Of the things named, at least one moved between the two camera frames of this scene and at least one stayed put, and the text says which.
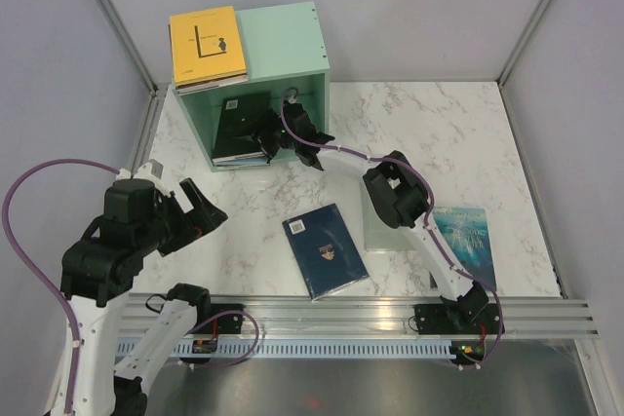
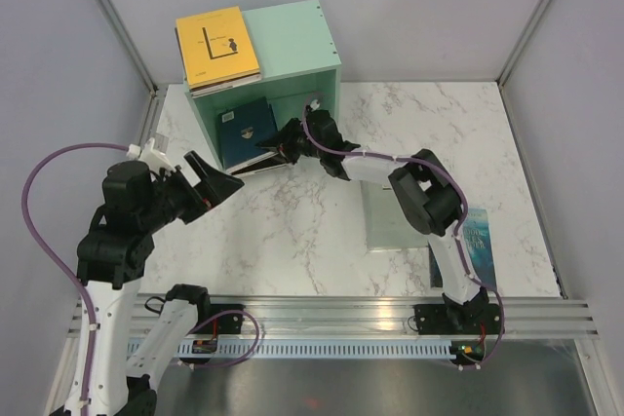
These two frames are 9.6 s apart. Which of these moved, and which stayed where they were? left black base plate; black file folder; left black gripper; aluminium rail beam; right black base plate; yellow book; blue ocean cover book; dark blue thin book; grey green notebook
Moved: black file folder; dark blue thin book; yellow book; left black gripper
Stayed: right black base plate; aluminium rail beam; grey green notebook; left black base plate; blue ocean cover book
